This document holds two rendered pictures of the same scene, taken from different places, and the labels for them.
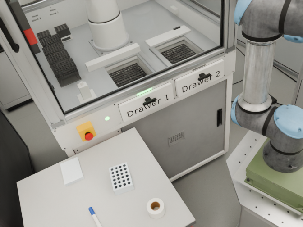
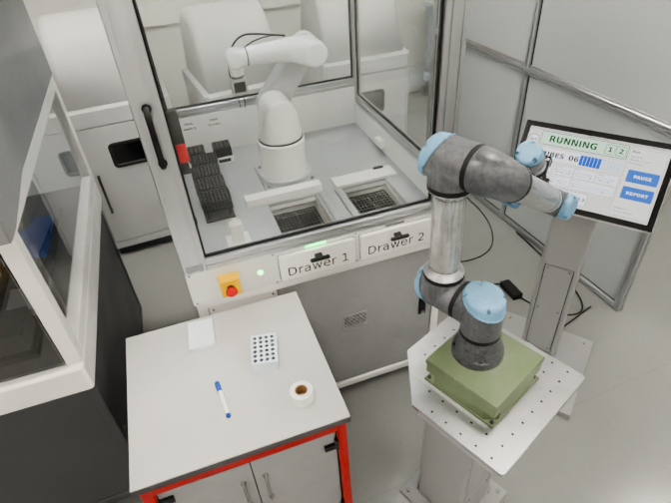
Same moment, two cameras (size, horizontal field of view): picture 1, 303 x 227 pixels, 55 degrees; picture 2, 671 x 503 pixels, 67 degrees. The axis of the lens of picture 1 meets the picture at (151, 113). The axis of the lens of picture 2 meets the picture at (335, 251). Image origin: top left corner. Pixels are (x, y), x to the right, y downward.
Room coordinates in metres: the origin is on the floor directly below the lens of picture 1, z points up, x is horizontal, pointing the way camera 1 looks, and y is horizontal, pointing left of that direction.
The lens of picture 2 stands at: (-0.36, -0.10, 2.04)
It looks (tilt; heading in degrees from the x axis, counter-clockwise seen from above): 38 degrees down; 2
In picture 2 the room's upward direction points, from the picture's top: 4 degrees counter-clockwise
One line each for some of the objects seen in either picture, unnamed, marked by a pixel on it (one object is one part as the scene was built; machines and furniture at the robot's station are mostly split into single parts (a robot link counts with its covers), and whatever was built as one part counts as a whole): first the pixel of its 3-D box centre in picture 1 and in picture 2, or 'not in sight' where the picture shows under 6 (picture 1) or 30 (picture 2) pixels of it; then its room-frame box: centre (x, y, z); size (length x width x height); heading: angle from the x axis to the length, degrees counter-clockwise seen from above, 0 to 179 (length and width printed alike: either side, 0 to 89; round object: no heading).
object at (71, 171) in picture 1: (71, 170); (201, 334); (0.84, 0.42, 0.77); 0.13 x 0.09 x 0.02; 15
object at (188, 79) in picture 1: (200, 78); (395, 239); (1.18, -0.29, 0.87); 0.29 x 0.02 x 0.11; 108
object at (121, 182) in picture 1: (121, 178); (264, 351); (0.73, 0.19, 0.78); 0.12 x 0.08 x 0.04; 8
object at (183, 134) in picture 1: (135, 110); (306, 274); (1.56, 0.11, 0.40); 1.03 x 0.95 x 0.80; 108
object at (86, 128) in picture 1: (86, 131); (230, 284); (0.96, 0.32, 0.88); 0.07 x 0.05 x 0.07; 108
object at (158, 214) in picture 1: (155, 208); (302, 393); (0.56, 0.06, 0.78); 0.07 x 0.07 x 0.04
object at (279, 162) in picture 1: (284, 148); (478, 339); (0.62, -0.47, 0.91); 0.15 x 0.15 x 0.10
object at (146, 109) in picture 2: (4, 28); (155, 140); (0.93, 0.41, 1.45); 0.05 x 0.03 x 0.19; 18
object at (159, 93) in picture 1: (147, 102); (318, 258); (1.08, 0.01, 0.87); 0.29 x 0.02 x 0.11; 108
